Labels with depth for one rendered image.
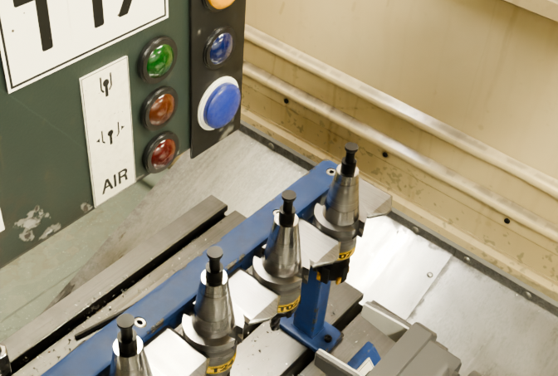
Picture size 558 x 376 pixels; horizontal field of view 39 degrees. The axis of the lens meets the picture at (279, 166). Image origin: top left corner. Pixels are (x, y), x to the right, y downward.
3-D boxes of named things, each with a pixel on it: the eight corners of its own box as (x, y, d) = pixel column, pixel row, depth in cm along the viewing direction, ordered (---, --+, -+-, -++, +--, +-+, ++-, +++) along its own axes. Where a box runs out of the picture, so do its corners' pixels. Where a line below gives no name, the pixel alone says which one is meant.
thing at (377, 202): (399, 203, 98) (400, 198, 97) (375, 225, 94) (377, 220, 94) (354, 178, 101) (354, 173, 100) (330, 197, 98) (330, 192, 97)
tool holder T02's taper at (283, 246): (274, 241, 89) (278, 198, 84) (308, 258, 87) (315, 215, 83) (254, 266, 86) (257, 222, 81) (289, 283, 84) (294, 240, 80)
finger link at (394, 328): (359, 319, 89) (405, 349, 86) (364, 300, 87) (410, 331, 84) (368, 310, 90) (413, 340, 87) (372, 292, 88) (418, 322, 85)
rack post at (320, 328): (344, 337, 120) (372, 194, 100) (322, 358, 116) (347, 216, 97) (293, 302, 124) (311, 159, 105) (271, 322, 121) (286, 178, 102)
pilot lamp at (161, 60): (178, 71, 43) (177, 37, 41) (148, 88, 42) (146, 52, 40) (170, 67, 43) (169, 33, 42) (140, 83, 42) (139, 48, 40)
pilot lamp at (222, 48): (236, 59, 47) (237, 26, 45) (210, 73, 45) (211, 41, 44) (228, 55, 47) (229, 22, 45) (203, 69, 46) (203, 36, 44)
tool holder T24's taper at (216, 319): (206, 297, 82) (207, 253, 78) (242, 314, 81) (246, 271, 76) (183, 326, 79) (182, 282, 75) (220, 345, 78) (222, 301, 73)
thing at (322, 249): (348, 250, 91) (349, 245, 90) (320, 275, 88) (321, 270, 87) (301, 221, 94) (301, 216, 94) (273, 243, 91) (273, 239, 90)
